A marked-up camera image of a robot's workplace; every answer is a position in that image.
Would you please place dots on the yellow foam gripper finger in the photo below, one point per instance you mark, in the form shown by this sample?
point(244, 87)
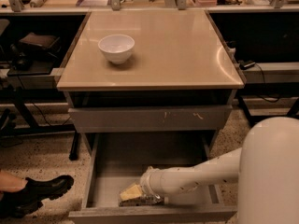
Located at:
point(132, 192)

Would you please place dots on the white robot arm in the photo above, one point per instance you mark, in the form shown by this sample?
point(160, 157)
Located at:
point(266, 168)

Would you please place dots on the grey open middle drawer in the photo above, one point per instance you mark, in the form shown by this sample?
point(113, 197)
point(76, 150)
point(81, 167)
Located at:
point(119, 159)

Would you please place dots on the grey closed top drawer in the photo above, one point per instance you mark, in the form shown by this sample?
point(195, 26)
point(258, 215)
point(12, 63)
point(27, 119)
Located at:
point(149, 119)

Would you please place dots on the grey drawer cabinet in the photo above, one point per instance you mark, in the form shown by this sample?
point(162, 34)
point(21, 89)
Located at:
point(178, 60)

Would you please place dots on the black leather boot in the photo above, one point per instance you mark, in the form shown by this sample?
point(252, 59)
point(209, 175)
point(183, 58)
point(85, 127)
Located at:
point(29, 199)

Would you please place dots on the white ceramic bowl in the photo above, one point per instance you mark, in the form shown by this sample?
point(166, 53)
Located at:
point(117, 49)

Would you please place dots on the black power adapter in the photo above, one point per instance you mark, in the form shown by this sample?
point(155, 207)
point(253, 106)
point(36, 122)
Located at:
point(244, 65)

